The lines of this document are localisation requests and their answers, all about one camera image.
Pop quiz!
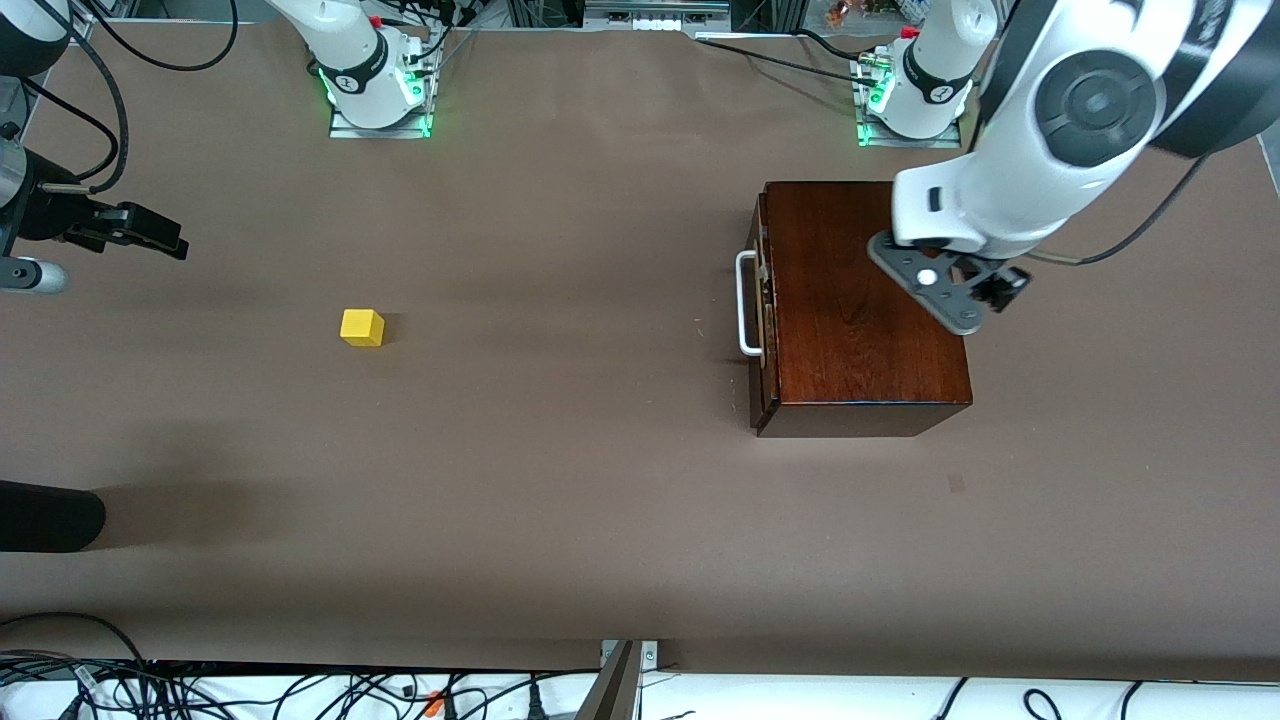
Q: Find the yellow block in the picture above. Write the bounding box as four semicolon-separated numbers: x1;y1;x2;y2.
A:
340;308;387;349

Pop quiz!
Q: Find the wooden drawer with white handle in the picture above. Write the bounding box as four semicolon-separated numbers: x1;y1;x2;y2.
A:
736;190;779;431

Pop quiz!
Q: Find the dark brown wooden cabinet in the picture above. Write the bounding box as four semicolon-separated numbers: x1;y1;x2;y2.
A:
750;180;974;439

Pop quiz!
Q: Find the black cylinder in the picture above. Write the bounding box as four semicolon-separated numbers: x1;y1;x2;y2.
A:
0;480;107;554

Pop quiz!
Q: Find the grey power strip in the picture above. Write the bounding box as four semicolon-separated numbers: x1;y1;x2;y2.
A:
583;0;732;32

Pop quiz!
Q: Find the dark diagonal beam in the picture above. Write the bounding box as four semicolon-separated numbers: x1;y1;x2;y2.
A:
575;640;643;720

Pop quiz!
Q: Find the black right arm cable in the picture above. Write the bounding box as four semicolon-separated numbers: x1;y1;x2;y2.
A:
0;40;129;193

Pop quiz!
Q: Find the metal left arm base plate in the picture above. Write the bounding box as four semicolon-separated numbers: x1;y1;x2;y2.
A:
855;50;963;150

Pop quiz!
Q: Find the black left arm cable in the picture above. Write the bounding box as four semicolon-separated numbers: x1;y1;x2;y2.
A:
1025;150;1213;267

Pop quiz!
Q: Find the black looping cable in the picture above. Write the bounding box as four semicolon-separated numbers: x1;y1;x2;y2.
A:
80;0;239;72

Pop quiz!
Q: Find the black cable to arm base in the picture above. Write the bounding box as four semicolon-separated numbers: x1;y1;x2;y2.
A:
695;28;891;84

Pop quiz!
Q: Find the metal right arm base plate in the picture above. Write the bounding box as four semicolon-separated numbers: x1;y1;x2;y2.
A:
328;30;434;140

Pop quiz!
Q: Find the black arched cable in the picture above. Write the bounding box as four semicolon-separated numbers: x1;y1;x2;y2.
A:
0;611;151;671

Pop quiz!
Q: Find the silver metal bracket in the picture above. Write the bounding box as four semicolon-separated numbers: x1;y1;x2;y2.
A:
600;640;660;674

